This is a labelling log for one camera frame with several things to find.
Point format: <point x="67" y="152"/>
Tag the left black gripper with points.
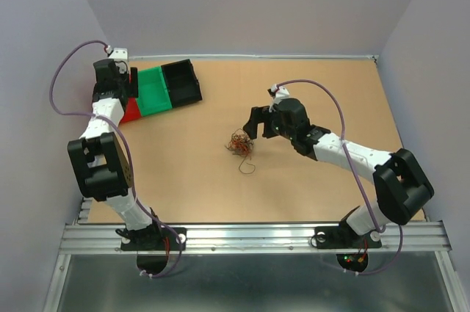
<point x="131" y="89"/>

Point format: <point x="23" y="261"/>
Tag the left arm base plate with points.
<point x="176" y="238"/>

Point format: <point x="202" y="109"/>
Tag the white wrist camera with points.
<point x="119" y="54"/>
<point x="277" y="93"/>

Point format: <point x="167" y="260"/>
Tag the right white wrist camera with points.
<point x="277" y="93"/>

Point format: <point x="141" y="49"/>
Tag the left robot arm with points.
<point x="102" y="170"/>

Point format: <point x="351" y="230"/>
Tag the green plastic bin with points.
<point x="153" y="92"/>

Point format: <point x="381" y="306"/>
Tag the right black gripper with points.
<point x="259" y="114"/>

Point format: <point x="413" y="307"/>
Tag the black plastic bin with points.
<point x="182" y="84"/>

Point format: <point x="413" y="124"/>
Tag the orange black wire ball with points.
<point x="241" y="145"/>

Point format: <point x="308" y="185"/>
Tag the aluminium frame rail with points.
<point x="249" y="236"/>

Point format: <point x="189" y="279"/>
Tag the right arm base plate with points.
<point x="327" y="238"/>

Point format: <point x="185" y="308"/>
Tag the red plastic bin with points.
<point x="130" y="112"/>

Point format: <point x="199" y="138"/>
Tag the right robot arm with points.
<point x="401" y="187"/>

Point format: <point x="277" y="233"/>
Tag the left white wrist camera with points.
<point x="119" y="54"/>

